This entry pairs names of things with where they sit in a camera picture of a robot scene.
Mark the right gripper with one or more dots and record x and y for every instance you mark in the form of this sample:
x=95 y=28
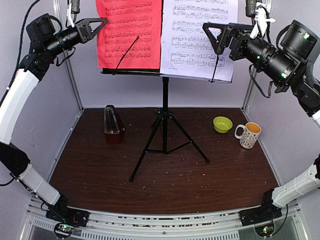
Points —
x=219 y=45

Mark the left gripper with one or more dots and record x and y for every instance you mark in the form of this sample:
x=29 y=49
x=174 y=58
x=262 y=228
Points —
x=84 y=29

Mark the white sheet music page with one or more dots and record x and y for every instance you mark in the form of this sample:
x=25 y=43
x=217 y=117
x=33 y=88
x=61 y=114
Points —
x=186 y=50

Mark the red paper sheet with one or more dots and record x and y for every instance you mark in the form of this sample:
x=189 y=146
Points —
x=131 y=39

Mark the black music stand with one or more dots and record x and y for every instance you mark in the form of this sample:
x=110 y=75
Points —
x=163 y=115

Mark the brown wooden metronome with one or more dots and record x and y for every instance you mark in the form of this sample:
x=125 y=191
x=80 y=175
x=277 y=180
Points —
x=114 y=129

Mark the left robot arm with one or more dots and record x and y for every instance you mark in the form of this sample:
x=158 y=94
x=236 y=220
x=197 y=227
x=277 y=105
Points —
x=46 y=43

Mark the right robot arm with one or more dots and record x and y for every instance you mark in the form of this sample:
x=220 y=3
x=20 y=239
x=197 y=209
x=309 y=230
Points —
x=289 y=63

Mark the green bowl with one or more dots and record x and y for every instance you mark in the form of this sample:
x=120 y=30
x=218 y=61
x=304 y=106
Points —
x=222 y=124

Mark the white patterned mug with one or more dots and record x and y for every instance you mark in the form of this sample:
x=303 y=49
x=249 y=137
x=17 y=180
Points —
x=247 y=134

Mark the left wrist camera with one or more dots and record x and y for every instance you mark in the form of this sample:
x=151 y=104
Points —
x=73 y=9

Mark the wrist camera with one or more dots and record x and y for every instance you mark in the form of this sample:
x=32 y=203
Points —
x=259 y=12
x=73 y=9

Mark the right aluminium corner post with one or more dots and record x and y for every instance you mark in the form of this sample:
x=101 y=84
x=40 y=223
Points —
x=252 y=89

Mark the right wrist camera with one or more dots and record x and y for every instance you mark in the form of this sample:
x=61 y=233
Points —
x=259 y=12

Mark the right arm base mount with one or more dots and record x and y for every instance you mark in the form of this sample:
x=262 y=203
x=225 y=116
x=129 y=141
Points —
x=262 y=220

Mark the aluminium front rail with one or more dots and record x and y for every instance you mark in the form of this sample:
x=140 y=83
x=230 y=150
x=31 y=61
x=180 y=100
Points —
x=219 y=225

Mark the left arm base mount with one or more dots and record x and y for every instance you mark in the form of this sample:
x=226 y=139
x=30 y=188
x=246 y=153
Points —
x=66 y=225

